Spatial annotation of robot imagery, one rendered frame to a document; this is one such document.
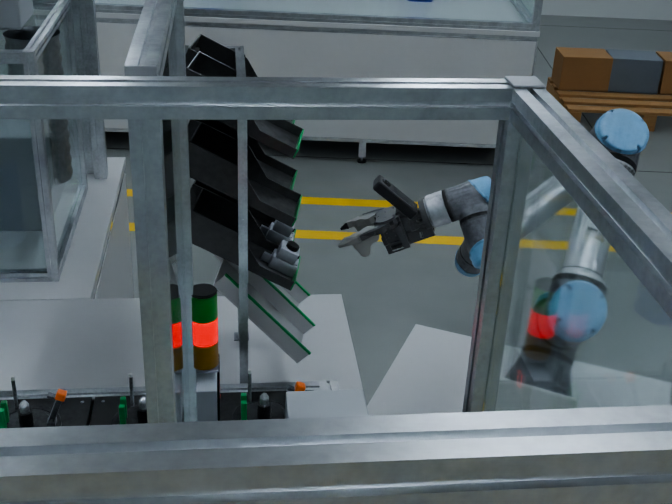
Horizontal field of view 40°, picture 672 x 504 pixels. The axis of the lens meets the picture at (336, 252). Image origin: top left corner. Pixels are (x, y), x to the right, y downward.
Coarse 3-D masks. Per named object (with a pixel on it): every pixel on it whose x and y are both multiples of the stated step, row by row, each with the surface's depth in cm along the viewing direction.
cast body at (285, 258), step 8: (280, 248) 213; (288, 248) 213; (296, 248) 213; (264, 256) 215; (272, 256) 214; (280, 256) 213; (288, 256) 213; (296, 256) 213; (272, 264) 214; (280, 264) 214; (288, 264) 214; (296, 264) 216; (288, 272) 215
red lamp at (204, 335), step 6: (192, 324) 166; (198, 324) 165; (204, 324) 165; (210, 324) 165; (216, 324) 167; (198, 330) 166; (204, 330) 165; (210, 330) 166; (216, 330) 167; (198, 336) 166; (204, 336) 166; (210, 336) 167; (216, 336) 168; (198, 342) 167; (204, 342) 167; (210, 342) 167; (216, 342) 168
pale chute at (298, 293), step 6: (222, 258) 226; (282, 288) 243; (294, 288) 243; (300, 288) 243; (288, 294) 244; (294, 294) 244; (300, 294) 244; (306, 294) 244; (294, 300) 244; (300, 300) 245
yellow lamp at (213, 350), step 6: (198, 348) 167; (204, 348) 167; (210, 348) 168; (216, 348) 169; (198, 354) 168; (204, 354) 168; (210, 354) 168; (216, 354) 170; (198, 360) 169; (204, 360) 168; (210, 360) 169; (216, 360) 170; (198, 366) 169; (204, 366) 169; (210, 366) 169
